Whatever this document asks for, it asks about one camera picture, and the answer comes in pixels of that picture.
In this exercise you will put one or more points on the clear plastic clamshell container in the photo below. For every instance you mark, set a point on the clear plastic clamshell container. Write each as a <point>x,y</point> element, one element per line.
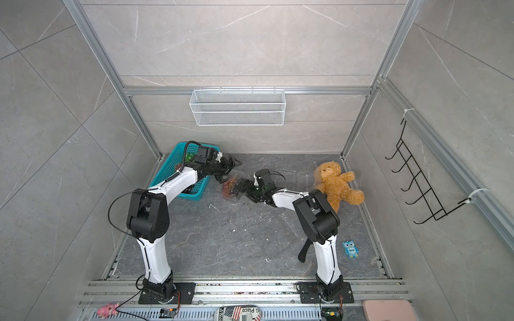
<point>235,187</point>

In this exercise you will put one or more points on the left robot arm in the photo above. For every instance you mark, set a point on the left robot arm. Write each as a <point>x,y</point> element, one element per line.
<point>148,216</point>

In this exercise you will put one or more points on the white wire mesh shelf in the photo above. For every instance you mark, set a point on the white wire mesh shelf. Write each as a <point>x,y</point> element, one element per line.
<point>238,107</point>

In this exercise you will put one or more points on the brown teddy bear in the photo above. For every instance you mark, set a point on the brown teddy bear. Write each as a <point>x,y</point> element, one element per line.
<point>331,181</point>

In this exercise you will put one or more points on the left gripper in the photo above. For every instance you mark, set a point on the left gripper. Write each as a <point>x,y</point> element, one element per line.
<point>230,168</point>

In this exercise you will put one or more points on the black knife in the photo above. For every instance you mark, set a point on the black knife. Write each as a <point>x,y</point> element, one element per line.
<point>303,253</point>

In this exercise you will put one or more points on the red grape bunch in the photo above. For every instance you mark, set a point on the red grape bunch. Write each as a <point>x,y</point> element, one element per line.
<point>227,187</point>

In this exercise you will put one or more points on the pink pig toy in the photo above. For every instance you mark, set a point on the pink pig toy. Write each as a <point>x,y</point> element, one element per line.
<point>107,311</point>

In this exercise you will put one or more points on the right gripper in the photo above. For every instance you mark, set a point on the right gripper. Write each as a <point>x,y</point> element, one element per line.
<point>248,184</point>

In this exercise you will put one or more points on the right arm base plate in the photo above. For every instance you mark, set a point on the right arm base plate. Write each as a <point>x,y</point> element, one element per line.
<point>318,292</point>

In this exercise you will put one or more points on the teal plastic basket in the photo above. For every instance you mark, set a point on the teal plastic basket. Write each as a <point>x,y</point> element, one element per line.
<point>175,173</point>

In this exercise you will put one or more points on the pink pad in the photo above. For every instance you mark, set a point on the pink pad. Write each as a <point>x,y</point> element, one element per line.
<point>388,310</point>

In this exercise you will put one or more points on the black wire hook rack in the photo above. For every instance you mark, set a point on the black wire hook rack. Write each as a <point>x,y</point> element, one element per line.
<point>419,182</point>

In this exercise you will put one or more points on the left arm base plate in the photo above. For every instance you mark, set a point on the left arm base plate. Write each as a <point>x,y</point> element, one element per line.
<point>169,293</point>

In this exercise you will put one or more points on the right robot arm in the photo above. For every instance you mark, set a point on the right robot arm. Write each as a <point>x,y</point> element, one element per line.
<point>317,218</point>

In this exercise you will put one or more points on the blue owl toy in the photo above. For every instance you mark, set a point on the blue owl toy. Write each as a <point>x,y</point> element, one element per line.
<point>350,249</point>

